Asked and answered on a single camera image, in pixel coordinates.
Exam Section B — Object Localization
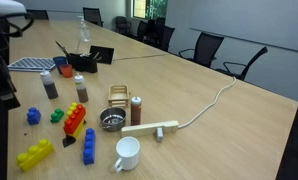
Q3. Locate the metal utensil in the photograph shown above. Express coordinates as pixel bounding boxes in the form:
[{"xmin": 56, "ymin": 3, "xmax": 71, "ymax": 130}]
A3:
[{"xmin": 54, "ymin": 40, "xmax": 71, "ymax": 58}]

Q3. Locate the white ceramic mug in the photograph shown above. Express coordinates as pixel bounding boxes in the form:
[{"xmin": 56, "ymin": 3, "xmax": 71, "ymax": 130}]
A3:
[{"xmin": 113, "ymin": 136, "xmax": 141, "ymax": 173}]

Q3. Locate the black utensil organizer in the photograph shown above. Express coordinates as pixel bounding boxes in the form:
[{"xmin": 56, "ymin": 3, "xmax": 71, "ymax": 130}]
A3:
[{"xmin": 66, "ymin": 52, "xmax": 99, "ymax": 74}]

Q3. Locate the window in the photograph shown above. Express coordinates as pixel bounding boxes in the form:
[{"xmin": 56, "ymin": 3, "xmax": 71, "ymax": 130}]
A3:
[{"xmin": 132, "ymin": 0, "xmax": 169, "ymax": 20}]

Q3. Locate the yellow building block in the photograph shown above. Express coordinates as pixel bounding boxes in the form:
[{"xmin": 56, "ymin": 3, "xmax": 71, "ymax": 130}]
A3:
[
  {"xmin": 66, "ymin": 101, "xmax": 79, "ymax": 118},
  {"xmin": 15, "ymin": 138, "xmax": 55, "ymax": 173},
  {"xmin": 71, "ymin": 119, "xmax": 87, "ymax": 140}
]

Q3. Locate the green building block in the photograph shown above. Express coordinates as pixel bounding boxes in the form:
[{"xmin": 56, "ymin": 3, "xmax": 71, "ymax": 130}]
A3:
[{"xmin": 49, "ymin": 108, "xmax": 65, "ymax": 124}]

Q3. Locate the white power cable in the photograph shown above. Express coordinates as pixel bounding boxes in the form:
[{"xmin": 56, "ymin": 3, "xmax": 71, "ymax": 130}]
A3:
[{"xmin": 177, "ymin": 76, "xmax": 238, "ymax": 130}]

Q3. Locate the orange plastic cup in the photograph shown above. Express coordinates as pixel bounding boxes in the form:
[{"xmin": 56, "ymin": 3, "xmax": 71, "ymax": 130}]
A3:
[{"xmin": 59, "ymin": 63, "xmax": 74, "ymax": 79}]

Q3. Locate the blue plastic cup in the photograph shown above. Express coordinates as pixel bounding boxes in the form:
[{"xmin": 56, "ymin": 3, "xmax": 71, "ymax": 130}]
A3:
[{"xmin": 52, "ymin": 55, "xmax": 69, "ymax": 75}]

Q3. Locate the black tablet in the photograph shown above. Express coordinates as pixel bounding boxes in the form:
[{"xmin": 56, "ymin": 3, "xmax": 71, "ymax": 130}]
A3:
[{"xmin": 88, "ymin": 45, "xmax": 115, "ymax": 65}]

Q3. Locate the small wooden crate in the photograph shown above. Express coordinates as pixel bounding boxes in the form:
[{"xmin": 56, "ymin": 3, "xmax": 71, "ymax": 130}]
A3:
[{"xmin": 107, "ymin": 84, "xmax": 130, "ymax": 108}]

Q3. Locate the wall whiteboard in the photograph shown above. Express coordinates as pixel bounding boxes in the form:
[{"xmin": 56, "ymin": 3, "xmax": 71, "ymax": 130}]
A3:
[{"xmin": 188, "ymin": 0, "xmax": 298, "ymax": 54}]

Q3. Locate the black office chair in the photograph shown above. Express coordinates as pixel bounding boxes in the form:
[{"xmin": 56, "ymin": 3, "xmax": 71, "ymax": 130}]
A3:
[
  {"xmin": 178, "ymin": 31, "xmax": 225, "ymax": 69},
  {"xmin": 135, "ymin": 20, "xmax": 149, "ymax": 43},
  {"xmin": 145, "ymin": 17, "xmax": 167, "ymax": 48},
  {"xmin": 115, "ymin": 15, "xmax": 133, "ymax": 36},
  {"xmin": 26, "ymin": 9, "xmax": 50, "ymax": 21},
  {"xmin": 159, "ymin": 25, "xmax": 176, "ymax": 53},
  {"xmin": 82, "ymin": 7, "xmax": 104, "ymax": 28},
  {"xmin": 274, "ymin": 102, "xmax": 298, "ymax": 180},
  {"xmin": 215, "ymin": 46, "xmax": 269, "ymax": 82}
]

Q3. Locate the small blue building block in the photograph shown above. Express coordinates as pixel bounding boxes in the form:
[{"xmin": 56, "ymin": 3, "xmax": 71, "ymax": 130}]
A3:
[{"xmin": 26, "ymin": 106, "xmax": 42, "ymax": 126}]

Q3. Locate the small steel pot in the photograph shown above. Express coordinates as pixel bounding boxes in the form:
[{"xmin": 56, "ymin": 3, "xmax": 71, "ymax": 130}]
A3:
[{"xmin": 99, "ymin": 106, "xmax": 127, "ymax": 133}]

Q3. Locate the squeeze bottle brown sauce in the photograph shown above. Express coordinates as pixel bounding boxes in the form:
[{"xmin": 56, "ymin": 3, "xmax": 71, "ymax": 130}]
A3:
[{"xmin": 73, "ymin": 73, "xmax": 89, "ymax": 104}]

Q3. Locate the long blue building block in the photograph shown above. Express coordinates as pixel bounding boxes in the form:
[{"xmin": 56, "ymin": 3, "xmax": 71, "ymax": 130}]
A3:
[{"xmin": 82, "ymin": 127, "xmax": 97, "ymax": 166}]

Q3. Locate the orange building block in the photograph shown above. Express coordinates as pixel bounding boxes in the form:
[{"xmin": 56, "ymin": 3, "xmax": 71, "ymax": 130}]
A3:
[{"xmin": 62, "ymin": 103, "xmax": 87, "ymax": 136}]

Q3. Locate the red sauce bottle white cap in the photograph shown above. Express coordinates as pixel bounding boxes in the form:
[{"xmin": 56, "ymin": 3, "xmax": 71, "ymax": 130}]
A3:
[{"xmin": 130, "ymin": 95, "xmax": 143, "ymax": 126}]

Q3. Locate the grey plug adapter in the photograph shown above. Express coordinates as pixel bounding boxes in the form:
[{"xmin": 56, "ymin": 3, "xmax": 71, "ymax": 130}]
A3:
[{"xmin": 155, "ymin": 126, "xmax": 164, "ymax": 143}]

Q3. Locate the clear pump sanitizer bottle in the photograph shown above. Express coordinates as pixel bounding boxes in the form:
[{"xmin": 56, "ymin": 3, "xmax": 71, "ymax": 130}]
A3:
[{"xmin": 77, "ymin": 15, "xmax": 91, "ymax": 43}]

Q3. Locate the cream power strip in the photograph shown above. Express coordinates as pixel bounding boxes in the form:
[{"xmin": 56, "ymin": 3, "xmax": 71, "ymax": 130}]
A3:
[{"xmin": 120, "ymin": 120, "xmax": 180, "ymax": 138}]

